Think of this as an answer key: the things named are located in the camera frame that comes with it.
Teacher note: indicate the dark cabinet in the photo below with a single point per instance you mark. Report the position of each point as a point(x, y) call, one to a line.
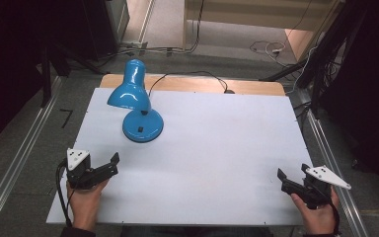
point(102, 26)

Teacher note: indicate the light wooden shelf unit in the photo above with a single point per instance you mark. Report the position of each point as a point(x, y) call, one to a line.
point(260, 13)

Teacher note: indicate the person's left hand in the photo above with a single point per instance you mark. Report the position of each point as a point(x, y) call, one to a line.
point(84, 204)

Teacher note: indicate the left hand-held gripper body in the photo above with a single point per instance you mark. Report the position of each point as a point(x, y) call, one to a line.
point(77, 158)

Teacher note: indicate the grey power strip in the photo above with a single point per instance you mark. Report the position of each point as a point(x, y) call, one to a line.
point(135, 45)

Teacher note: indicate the blue desk lamp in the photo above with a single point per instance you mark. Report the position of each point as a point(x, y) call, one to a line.
point(135, 95)

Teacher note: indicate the aluminium floor rail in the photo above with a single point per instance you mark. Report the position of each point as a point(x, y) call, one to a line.
point(339, 171)
point(16, 161)

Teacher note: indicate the person's right hand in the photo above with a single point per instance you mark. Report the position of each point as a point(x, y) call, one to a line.
point(319, 220)

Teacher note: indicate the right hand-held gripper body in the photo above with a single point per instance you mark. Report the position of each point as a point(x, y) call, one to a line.
point(319, 189)

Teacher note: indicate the black metal stand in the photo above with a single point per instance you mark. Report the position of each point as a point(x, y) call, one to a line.
point(46, 75)
point(322, 59)

